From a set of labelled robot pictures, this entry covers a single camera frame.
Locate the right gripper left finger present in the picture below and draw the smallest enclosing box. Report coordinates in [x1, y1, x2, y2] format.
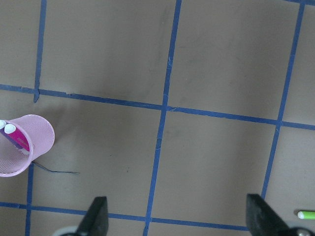
[74, 196, 109, 236]

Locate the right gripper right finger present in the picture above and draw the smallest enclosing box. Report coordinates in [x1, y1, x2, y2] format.
[246, 194, 289, 236]

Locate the pink pen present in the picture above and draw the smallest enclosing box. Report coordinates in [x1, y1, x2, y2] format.
[4, 123, 30, 155]

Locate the pink mesh cup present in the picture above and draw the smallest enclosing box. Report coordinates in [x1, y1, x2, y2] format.
[0, 115, 55, 177]

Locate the green pen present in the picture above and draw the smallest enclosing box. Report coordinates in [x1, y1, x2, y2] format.
[297, 211, 315, 220]

